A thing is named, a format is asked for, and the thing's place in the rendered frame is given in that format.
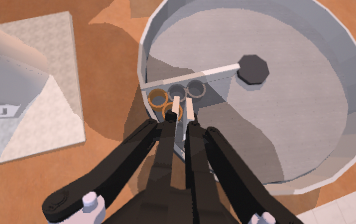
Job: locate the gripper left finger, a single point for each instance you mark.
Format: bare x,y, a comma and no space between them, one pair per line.
85,200

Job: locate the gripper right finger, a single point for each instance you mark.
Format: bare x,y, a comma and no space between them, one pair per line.
251,201

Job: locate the grey metal bushing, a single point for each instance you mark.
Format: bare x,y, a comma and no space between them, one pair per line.
177,88
179,123
198,85

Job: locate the bronze bushing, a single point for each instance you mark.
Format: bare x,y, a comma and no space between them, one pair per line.
169,106
154,93

